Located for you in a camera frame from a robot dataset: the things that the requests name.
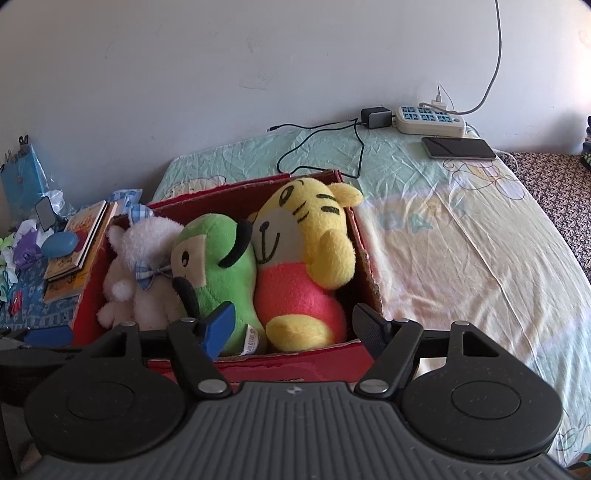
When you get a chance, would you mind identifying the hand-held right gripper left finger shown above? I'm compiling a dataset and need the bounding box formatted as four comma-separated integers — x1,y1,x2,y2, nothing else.
108,301,238,400

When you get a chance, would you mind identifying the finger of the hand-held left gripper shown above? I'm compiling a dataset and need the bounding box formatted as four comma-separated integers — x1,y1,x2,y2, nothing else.
23,325,74,347

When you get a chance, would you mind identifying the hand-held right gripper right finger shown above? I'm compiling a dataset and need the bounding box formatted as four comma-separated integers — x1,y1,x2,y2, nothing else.
352,303,502,400

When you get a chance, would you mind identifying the green plush toy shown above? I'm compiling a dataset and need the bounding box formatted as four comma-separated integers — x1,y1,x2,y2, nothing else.
170,213,268,356

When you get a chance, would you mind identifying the white plush bear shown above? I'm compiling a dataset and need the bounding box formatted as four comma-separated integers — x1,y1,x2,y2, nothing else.
96,216,188,331

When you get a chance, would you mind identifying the red cardboard box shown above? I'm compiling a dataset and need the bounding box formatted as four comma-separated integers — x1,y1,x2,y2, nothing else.
71,169,384,384

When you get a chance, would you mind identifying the yellow tiger plush toy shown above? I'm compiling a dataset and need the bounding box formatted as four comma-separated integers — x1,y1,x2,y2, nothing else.
247,178,365,353

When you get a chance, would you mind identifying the blue patterned cloth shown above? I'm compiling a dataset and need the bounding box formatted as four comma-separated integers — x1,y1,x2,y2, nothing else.
0,262,82,331

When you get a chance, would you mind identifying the orange picture book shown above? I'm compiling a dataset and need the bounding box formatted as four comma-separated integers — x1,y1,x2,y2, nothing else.
42,270,91,304
44,200,120,281

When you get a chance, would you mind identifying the purple plastic toy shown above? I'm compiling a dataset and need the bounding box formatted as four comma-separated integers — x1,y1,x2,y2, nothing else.
14,230,45,269

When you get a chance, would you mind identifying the blue oval case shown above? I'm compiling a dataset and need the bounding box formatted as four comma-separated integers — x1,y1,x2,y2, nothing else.
41,232,79,257

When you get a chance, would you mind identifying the bed with printed sheet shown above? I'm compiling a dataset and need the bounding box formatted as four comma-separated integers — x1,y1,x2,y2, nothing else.
150,124,591,472

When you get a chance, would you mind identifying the small rectangular mirror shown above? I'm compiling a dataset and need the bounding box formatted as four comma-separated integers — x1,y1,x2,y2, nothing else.
34,196,59,230

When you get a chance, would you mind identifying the blue plaid cloth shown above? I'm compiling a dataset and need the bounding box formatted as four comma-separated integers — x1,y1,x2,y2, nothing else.
108,188,156,223

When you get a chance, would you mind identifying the blue gift bag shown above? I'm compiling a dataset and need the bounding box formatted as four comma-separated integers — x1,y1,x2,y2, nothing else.
0,135,49,217

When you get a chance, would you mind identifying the black smartphone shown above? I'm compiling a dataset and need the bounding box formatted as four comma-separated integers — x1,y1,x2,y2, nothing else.
420,136,498,161

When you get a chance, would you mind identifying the black power adapter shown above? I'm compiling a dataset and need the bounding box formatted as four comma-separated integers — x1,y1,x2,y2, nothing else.
361,106,394,130

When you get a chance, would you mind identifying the white power strip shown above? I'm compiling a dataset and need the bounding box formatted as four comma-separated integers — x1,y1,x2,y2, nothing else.
392,104,467,136

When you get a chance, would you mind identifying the brown patterned blanket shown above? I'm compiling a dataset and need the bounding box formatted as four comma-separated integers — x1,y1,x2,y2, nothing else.
496,151,591,283

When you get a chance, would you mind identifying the black adapter cable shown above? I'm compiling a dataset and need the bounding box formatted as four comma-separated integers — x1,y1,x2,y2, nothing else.
268,117,366,180

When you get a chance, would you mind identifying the grey power cable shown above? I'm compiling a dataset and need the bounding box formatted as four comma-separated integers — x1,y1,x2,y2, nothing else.
450,0,503,116

